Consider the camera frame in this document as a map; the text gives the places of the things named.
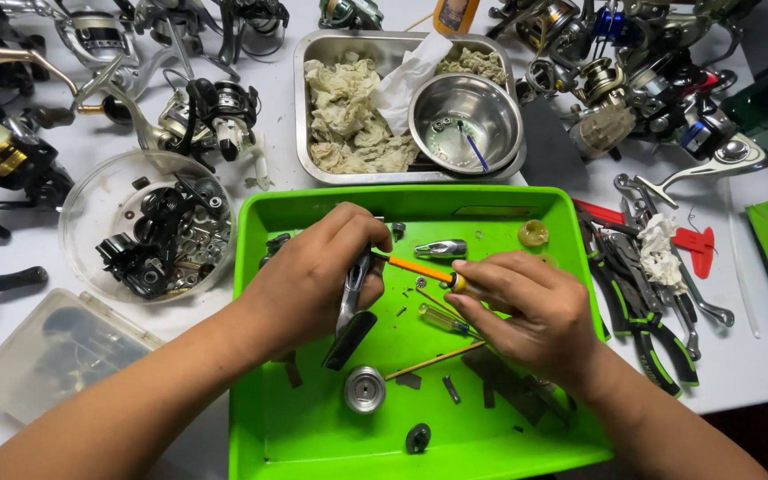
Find person's right hand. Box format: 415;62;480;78
444;250;606;396

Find person's left hand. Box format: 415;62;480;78
244;202;393;362

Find silver reel handle black knob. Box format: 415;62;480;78
322;243;380;372

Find orange shaft screwdriver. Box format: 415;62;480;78
369;250;472;295

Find dark grey reel part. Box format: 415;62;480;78
259;232;292;269

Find small green black pliers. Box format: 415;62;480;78
576;213;633;341

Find yellowish translucent cap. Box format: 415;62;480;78
517;219;550;248

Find thin wooden stick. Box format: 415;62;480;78
415;287;465;321

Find long wooden stick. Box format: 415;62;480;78
384;340;487;381

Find silver reel spool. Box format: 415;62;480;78
344;364;387;415

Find silver metal knob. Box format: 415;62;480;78
414;239;468;260

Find large green black pliers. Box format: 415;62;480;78
597;230;700;399

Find crumpled white tissue wad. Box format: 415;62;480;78
636;213;689;295

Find green plastic tray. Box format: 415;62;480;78
228;184;615;480

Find heap of dark reel parts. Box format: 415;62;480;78
95;175;233;301

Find black round cap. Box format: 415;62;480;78
404;423;432;456

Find silver wrench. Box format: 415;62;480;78
614;173;736;329

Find dark grey sheet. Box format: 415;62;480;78
520;96;589;191

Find red plastic tool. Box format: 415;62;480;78
572;199;717;280

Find large beige rag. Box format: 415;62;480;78
304;52;421;176

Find white and black fishing reel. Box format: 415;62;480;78
154;78;272;192

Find clear plastic tube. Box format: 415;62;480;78
724;179;762;340

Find round clear plastic container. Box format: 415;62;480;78
59;149;238;305

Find round steel bowl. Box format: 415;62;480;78
408;72;525;176

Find white paper tissue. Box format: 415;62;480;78
371;30;455;137

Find rectangular steel tray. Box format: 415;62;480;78
292;30;528;185

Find clear rectangular plastic box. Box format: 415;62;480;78
0;288;165;425

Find heap of fishing reels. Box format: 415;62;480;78
487;0;768;209

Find small beige rag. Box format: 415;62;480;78
437;47;509;88

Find dark grey fishing reel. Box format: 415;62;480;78
211;0;290;65

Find green tinted fishing reel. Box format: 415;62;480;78
319;0;385;32

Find orange bottle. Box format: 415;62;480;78
432;0;481;36

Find silver fishing reel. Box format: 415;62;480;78
0;0;195;101

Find small yellow handled screwdriver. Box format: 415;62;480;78
419;303;482;338

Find blue handled pick tool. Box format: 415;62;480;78
457;120;490;173

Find black handled screwdriver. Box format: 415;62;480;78
0;266;49;294

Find gold reel handle arm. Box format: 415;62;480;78
0;45;133;126

